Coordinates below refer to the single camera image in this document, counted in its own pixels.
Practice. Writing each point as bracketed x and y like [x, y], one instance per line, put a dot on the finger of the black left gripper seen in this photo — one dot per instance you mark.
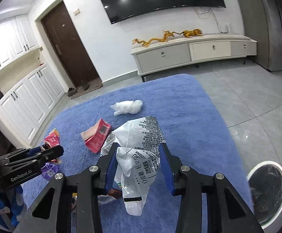
[51, 154]

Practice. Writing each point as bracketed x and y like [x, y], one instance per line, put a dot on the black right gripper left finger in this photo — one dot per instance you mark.
[51, 210]

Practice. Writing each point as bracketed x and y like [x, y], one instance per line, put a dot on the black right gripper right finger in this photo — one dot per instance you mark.
[204, 196]

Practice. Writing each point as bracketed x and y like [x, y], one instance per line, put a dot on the purple tissue packaging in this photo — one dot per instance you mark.
[49, 170]

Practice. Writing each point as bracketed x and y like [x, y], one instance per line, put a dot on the white printed plastic bag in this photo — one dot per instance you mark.
[138, 159]

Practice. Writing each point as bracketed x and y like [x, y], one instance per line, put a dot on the white round trash bin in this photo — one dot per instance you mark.
[265, 181]

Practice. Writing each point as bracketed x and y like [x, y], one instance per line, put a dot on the blue gloved left hand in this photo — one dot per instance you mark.
[12, 209]

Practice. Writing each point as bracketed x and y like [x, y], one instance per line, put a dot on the pink snack packet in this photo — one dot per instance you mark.
[51, 140]

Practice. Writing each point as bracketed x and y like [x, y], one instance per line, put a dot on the pink red paper carton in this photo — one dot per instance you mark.
[95, 136]

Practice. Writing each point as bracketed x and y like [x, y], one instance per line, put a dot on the pair of dark shoes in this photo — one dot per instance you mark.
[73, 91]

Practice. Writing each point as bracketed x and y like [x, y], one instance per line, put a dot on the crumpled white tissue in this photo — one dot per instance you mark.
[127, 107]

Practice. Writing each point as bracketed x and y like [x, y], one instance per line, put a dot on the blue fluffy rug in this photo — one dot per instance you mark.
[193, 129]

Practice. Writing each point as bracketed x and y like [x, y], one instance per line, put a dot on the dark brown door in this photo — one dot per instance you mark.
[69, 47]

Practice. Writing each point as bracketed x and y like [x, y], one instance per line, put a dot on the white TV cabinet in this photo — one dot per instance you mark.
[186, 51]

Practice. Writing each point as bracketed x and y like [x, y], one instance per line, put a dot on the golden dragon ornament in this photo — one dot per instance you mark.
[168, 34]

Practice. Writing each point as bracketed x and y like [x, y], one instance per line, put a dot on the grey refrigerator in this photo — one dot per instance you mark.
[262, 20]

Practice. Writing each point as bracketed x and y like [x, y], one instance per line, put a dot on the white wall cupboards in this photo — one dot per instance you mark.
[29, 86]

